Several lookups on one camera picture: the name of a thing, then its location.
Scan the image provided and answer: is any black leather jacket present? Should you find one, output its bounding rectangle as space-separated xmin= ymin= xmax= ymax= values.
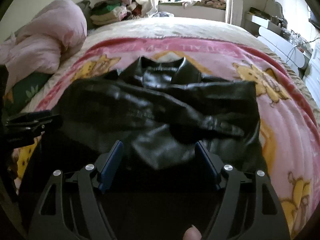
xmin=18 ymin=56 xmax=270 ymax=240

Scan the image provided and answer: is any stack of folded clothes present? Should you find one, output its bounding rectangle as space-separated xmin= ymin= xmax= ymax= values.
xmin=90 ymin=0 xmax=143 ymax=26

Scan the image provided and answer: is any clothes pile on windowsill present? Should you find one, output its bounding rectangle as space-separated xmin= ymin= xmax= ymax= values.
xmin=158 ymin=0 xmax=226 ymax=10

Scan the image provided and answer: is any person's right hand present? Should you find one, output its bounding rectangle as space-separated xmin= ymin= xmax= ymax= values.
xmin=183 ymin=225 xmax=202 ymax=240

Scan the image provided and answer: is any green leaf print pillow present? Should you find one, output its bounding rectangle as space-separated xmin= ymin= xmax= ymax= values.
xmin=3 ymin=72 xmax=52 ymax=116

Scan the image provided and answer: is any pink cartoon bear blanket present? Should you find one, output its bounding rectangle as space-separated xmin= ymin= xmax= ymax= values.
xmin=24 ymin=37 xmax=319 ymax=239

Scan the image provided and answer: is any pink rolled duvet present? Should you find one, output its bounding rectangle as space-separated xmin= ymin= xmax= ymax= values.
xmin=1 ymin=0 xmax=87 ymax=92

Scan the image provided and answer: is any white drawer cabinet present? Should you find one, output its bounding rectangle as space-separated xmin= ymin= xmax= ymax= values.
xmin=303 ymin=42 xmax=320 ymax=107

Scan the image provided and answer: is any beige bed cover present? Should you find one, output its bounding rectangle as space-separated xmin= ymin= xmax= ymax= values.
xmin=22 ymin=17 xmax=319 ymax=122

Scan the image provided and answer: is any white dressing table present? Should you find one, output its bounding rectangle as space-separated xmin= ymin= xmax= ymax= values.
xmin=245 ymin=7 xmax=309 ymax=78

